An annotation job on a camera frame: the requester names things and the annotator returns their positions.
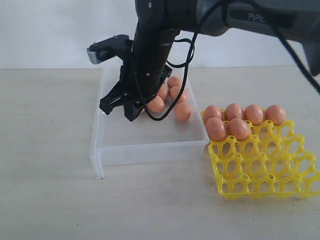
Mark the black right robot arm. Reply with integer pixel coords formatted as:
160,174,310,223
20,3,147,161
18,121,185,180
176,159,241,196
91,0,320,121

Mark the black camera cable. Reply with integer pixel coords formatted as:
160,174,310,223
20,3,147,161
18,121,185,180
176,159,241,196
129,0,320,122

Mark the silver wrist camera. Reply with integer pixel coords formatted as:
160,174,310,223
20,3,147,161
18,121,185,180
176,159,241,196
86,34,132,65

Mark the clear plastic storage box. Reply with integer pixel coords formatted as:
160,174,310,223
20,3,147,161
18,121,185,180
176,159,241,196
89,82,209,179

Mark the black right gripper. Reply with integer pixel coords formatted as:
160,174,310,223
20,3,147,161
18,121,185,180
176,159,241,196
99,59,173,122

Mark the brown egg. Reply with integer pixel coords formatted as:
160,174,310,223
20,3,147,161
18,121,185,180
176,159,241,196
244,104,264,126
224,103,244,121
265,104,286,126
167,76,183,89
157,83,170,101
147,95,165,113
205,117,228,142
169,86,187,103
203,105,223,122
174,102,192,123
228,118,250,141

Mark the yellow plastic egg tray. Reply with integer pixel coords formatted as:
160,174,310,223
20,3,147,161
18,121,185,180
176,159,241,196
208,119,320,200

